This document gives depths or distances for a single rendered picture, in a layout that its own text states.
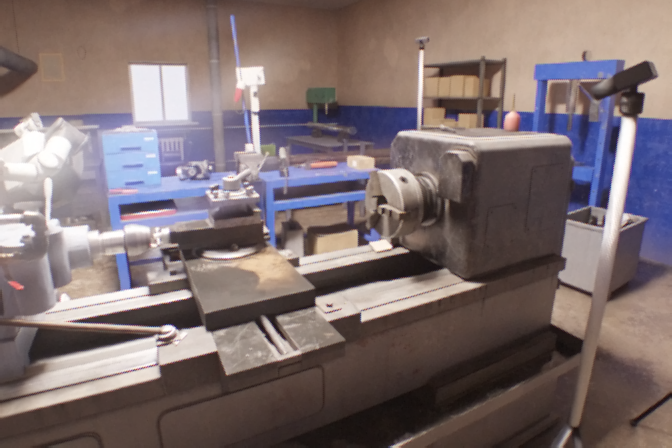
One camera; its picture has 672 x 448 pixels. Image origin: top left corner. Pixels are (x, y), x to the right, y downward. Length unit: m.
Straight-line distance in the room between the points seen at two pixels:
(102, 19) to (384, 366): 7.71
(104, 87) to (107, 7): 1.38
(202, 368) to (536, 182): 1.29
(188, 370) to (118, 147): 2.24
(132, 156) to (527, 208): 2.53
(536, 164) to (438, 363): 0.82
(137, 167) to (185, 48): 5.43
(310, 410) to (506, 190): 0.98
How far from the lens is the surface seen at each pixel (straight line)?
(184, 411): 1.20
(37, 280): 1.13
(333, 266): 1.57
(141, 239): 1.19
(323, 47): 9.20
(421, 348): 1.48
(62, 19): 8.40
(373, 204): 1.52
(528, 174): 1.60
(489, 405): 1.62
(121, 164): 3.12
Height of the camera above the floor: 1.47
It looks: 14 degrees down
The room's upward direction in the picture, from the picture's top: straight up
